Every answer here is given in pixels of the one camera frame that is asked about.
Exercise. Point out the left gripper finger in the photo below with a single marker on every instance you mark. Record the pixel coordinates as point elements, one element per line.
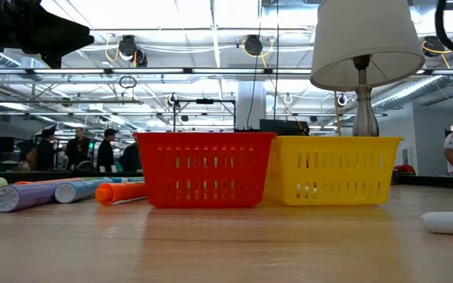
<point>69,44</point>
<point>61,27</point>

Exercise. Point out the orange highlighter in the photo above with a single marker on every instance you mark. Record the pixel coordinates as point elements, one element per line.
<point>120,192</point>
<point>45,181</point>

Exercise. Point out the blue highlighter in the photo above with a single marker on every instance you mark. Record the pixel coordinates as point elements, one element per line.
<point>79,190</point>

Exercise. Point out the purple highlighter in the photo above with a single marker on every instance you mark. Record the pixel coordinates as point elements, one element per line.
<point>26,196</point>

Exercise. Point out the black capped whiteboard marker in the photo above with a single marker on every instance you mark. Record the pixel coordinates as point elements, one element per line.
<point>448,223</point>

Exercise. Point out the blue thin marker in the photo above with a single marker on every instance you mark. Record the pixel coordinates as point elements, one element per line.
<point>130,180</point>

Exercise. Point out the red plastic basket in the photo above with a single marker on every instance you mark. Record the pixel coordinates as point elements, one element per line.
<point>205,169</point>

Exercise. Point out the yellow plastic basket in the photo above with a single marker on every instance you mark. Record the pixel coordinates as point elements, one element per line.
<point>330,169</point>

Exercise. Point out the table lamp white shade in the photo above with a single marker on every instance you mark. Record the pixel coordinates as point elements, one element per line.
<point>364,39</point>

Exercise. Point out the red object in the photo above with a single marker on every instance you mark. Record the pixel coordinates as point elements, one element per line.
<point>404,169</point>

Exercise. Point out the black gantry frame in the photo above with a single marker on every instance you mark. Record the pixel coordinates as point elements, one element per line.
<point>205,101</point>

